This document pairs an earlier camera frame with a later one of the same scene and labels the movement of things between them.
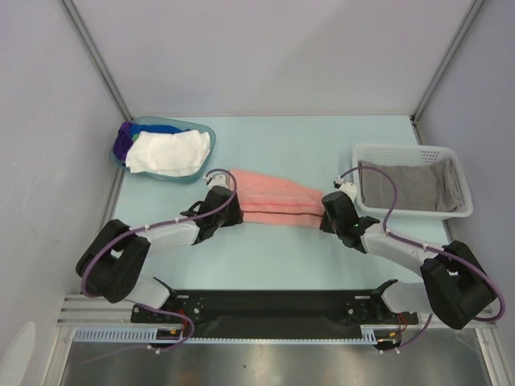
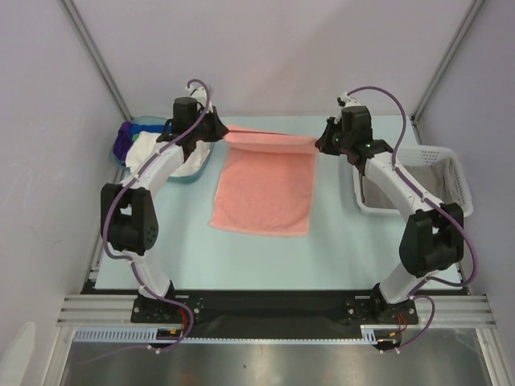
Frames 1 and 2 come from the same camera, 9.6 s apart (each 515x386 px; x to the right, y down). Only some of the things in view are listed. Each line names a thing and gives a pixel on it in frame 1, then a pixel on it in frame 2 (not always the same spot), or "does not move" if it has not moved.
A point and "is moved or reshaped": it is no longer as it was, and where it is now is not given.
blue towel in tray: x=136 y=128 does not move
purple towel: x=124 y=140 does not move
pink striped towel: x=269 y=199 is moved or reshaped
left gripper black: x=235 y=216 -> x=218 y=129
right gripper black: x=328 y=215 -> x=329 y=137
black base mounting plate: x=281 y=314 does not move
